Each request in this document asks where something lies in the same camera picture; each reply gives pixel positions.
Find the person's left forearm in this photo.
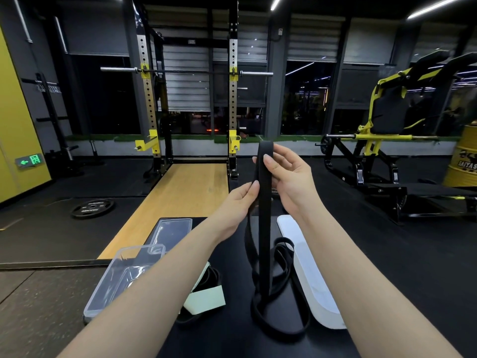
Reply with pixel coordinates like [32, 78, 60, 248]
[58, 223, 224, 358]

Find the yellow black exercise machine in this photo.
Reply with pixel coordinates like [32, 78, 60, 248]
[316, 50, 477, 224]

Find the thin black resistance band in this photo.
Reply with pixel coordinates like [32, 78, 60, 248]
[175, 265, 223, 325]

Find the yellow barrel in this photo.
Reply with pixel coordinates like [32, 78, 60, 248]
[442, 124, 477, 188]

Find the yellow black squat rack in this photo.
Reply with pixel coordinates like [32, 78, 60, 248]
[126, 0, 243, 181]

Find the clear plastic lid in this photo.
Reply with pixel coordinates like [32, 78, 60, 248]
[147, 218, 193, 254]

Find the black upright bar holder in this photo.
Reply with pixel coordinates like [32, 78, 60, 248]
[89, 140, 105, 167]

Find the person's left hand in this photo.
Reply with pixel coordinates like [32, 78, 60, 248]
[207, 179, 260, 243]

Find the light green resistance band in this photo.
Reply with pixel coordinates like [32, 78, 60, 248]
[183, 285, 227, 316]
[192, 261, 211, 291]

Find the tangle of black resistance bands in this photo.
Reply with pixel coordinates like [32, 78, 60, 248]
[244, 236, 312, 342]

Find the black weight plate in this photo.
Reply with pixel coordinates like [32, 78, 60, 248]
[70, 198, 116, 220]

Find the clear plastic container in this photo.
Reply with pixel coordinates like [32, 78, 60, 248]
[82, 244, 166, 325]

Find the person's right hand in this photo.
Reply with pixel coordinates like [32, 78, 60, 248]
[252, 143, 325, 221]

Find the wooden lifting platform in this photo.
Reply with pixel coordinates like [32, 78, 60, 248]
[97, 163, 230, 260]

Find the person's right forearm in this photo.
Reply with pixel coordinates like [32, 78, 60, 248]
[302, 204, 463, 358]

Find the white plastic lid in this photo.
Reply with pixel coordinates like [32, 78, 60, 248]
[277, 214, 347, 331]

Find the grey window blind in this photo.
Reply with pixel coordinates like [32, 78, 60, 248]
[149, 10, 211, 112]

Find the green exit sign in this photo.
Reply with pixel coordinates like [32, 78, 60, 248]
[14, 153, 45, 169]

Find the black plyo platform red side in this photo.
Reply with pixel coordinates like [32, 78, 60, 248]
[149, 216, 377, 358]

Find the silver barbell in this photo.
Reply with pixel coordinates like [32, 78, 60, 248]
[100, 67, 274, 78]

